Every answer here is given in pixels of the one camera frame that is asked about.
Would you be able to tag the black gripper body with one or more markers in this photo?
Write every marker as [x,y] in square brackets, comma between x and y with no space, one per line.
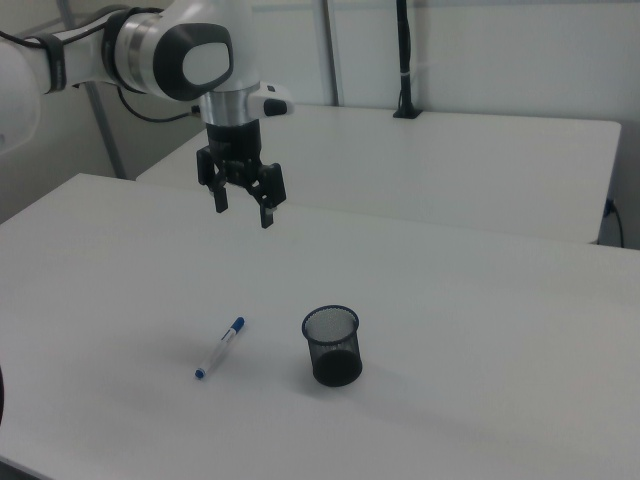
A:
[235,145]

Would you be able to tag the black clamp-mounted pole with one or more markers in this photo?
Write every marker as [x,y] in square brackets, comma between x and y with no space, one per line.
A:
[404,60]

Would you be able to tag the black mesh pen cup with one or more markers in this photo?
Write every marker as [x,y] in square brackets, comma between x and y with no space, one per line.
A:
[340,371]

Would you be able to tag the white side table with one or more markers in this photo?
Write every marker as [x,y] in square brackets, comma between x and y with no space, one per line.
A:
[425,165]

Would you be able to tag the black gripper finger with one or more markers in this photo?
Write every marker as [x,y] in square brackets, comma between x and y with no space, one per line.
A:
[221,197]
[272,187]

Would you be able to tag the blue capped white marker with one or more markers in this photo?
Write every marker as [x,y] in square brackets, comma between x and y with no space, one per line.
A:
[220,347]

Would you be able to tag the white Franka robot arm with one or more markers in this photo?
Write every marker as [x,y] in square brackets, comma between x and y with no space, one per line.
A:
[150,55]

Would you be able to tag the grey wall partition post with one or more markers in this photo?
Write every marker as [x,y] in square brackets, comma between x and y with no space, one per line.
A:
[332,50]

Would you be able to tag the grey aluminium frame post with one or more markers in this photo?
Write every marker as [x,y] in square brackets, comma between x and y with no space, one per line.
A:
[107,135]

